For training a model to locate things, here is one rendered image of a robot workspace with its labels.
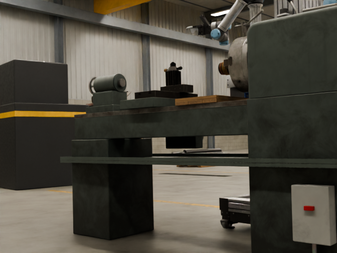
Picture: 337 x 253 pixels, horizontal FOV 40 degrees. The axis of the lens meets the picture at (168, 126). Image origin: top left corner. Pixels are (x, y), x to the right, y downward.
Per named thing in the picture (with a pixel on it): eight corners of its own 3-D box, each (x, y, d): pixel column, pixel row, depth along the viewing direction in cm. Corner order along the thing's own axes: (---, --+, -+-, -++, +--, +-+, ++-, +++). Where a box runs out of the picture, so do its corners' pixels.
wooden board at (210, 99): (250, 104, 285) (250, 98, 285) (216, 102, 258) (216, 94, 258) (210, 107, 304) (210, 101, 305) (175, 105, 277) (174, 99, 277)
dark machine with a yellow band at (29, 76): (92, 183, 734) (89, 60, 739) (15, 191, 658) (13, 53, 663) (44, 178, 875) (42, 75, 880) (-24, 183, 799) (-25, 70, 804)
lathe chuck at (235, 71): (273, 86, 276) (265, 32, 271) (246, 96, 252) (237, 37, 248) (260, 87, 282) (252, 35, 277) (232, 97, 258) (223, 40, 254)
